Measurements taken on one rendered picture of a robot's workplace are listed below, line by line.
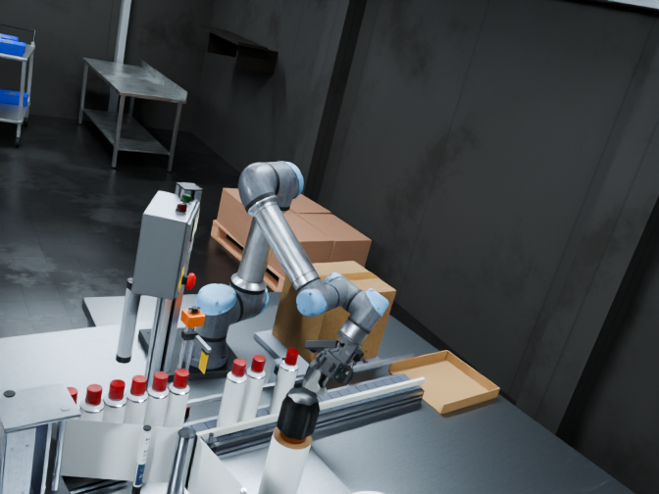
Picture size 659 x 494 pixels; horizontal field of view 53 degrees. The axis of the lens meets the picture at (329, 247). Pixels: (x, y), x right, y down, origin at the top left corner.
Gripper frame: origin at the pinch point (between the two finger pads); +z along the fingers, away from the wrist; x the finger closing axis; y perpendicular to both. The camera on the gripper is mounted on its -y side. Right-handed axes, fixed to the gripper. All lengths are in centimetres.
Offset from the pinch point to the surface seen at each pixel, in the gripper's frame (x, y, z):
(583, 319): 191, -27, -90
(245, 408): -18.6, 2.1, 9.7
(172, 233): -68, 0, -19
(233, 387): -27.4, 2.5, 5.6
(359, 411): 19.9, 5.9, -3.4
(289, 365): -13.5, 1.3, -5.6
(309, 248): 177, -208, -36
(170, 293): -60, 1, -8
